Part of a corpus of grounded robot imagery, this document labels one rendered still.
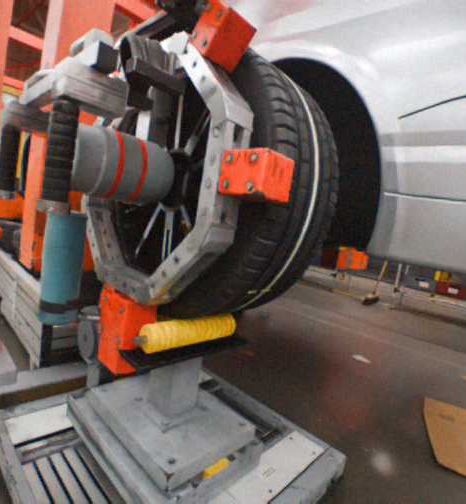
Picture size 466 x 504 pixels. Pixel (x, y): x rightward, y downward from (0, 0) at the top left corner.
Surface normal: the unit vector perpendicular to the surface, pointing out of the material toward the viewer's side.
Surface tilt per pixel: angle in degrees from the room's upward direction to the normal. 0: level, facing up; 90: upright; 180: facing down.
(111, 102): 90
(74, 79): 90
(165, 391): 90
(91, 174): 116
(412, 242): 90
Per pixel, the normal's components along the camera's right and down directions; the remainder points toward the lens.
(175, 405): 0.72, 0.18
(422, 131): -0.68, -0.04
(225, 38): 0.50, 0.71
